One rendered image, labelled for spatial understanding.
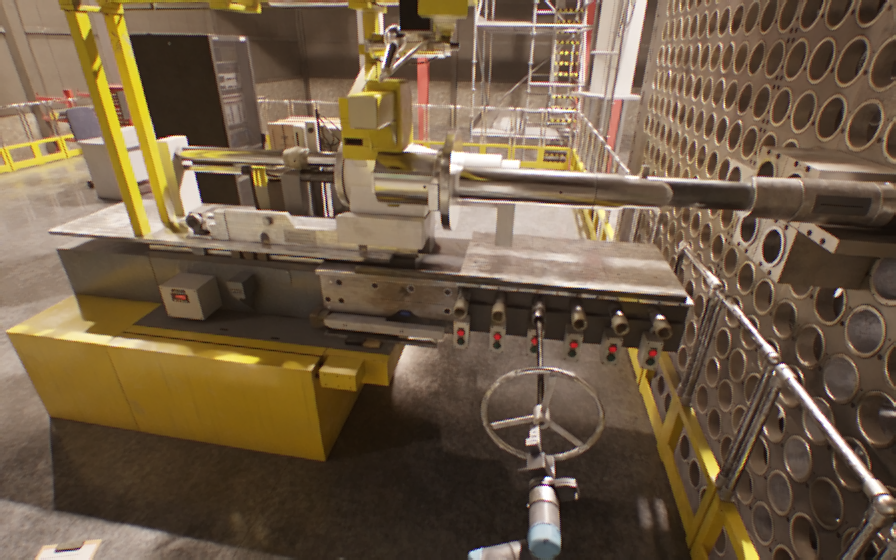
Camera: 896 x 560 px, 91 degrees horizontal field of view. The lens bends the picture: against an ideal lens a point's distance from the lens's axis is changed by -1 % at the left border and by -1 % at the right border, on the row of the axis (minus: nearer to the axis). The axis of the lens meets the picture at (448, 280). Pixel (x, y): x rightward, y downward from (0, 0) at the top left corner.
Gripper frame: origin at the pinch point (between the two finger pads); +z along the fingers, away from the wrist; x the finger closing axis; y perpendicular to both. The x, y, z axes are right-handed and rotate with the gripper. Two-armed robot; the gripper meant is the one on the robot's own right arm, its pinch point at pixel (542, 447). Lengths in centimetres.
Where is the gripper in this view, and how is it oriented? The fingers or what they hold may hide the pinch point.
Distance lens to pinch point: 142.8
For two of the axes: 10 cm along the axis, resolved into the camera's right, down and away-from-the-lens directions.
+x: 3.9, 8.5, 3.6
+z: 1.6, -4.5, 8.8
